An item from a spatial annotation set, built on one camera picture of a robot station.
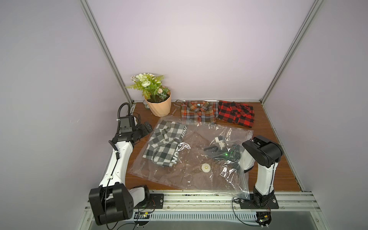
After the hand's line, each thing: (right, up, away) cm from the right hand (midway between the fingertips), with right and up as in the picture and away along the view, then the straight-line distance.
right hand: (205, 149), depth 85 cm
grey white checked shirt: (-27, -1, +5) cm, 28 cm away
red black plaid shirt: (+30, +22, +25) cm, 44 cm away
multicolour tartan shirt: (-1, +24, +25) cm, 34 cm away
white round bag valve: (0, -11, -2) cm, 11 cm away
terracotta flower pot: (-30, +25, +17) cm, 43 cm away
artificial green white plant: (-36, +40, +7) cm, 54 cm away
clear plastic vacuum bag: (-7, -5, +5) cm, 10 cm away
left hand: (-35, +14, -2) cm, 38 cm away
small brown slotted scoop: (-20, +30, +33) cm, 49 cm away
